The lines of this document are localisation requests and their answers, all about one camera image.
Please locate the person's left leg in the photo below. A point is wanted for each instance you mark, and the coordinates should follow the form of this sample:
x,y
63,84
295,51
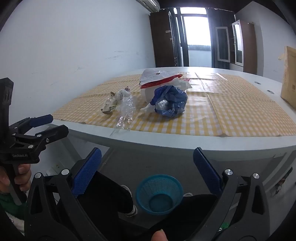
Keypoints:
x,y
108,197

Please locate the clear plastic wrap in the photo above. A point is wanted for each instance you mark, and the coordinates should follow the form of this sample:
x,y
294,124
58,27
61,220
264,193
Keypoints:
x,y
126,109

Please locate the white paper towel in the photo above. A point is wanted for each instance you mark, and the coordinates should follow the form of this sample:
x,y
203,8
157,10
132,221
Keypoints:
x,y
184,83

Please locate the person's right white shoe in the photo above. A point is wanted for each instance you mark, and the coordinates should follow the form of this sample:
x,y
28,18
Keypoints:
x,y
187,194

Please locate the yellow checkered tablecloth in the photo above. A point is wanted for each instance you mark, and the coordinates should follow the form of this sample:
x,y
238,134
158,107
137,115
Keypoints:
x,y
231,115

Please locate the person's left hand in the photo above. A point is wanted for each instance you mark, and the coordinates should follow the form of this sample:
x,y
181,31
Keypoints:
x,y
24,178

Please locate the white cup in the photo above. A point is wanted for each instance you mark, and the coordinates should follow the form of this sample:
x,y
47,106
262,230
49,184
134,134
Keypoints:
x,y
148,95

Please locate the white wall sockets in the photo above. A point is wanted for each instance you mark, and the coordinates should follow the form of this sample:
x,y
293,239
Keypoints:
x,y
52,171

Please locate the red white plastic bag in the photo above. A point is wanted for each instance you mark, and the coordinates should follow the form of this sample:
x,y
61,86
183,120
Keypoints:
x,y
155,76

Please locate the white brown wrapper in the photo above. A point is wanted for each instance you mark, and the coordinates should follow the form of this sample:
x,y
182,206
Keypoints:
x,y
111,103

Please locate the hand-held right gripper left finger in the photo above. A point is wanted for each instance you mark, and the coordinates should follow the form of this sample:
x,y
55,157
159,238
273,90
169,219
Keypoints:
x,y
86,171

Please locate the cardboard box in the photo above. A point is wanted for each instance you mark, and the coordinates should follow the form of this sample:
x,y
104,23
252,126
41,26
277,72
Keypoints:
x,y
289,76

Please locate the brown white scrap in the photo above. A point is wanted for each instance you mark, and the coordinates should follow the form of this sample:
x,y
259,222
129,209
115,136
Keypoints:
x,y
280,185

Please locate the person's right hand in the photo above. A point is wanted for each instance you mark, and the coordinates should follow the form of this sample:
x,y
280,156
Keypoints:
x,y
159,236

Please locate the person's left forearm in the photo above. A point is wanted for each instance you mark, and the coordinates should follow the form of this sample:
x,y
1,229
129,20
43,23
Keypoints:
x,y
7,204

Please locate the person's left white shoe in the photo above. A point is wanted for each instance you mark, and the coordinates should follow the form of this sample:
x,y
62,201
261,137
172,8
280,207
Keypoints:
x,y
129,208

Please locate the blue plastic mesh basket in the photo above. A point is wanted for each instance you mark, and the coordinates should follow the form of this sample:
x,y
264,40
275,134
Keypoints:
x,y
159,199

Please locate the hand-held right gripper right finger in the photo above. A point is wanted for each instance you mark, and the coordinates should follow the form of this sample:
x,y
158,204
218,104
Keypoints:
x,y
207,171

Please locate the person's white shoe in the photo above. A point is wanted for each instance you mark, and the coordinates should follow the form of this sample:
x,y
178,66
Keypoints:
x,y
187,194
129,208

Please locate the bright balcony glass door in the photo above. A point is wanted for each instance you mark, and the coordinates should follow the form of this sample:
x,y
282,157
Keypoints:
x,y
196,39

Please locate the white air conditioner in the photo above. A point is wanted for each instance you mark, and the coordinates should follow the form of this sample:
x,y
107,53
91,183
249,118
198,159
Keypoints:
x,y
149,4

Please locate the blue plastic bag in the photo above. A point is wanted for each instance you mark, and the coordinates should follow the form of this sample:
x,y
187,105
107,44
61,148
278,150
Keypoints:
x,y
171,99

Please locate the brown cabinet with glass doors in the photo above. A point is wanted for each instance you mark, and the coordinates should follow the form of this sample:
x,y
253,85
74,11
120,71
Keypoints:
x,y
249,46

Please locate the dark brown wardrobe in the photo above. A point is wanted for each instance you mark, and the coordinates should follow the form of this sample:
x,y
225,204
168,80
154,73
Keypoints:
x,y
163,39

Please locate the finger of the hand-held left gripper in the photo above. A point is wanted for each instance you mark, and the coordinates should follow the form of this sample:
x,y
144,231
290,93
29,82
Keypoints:
x,y
40,120
55,133

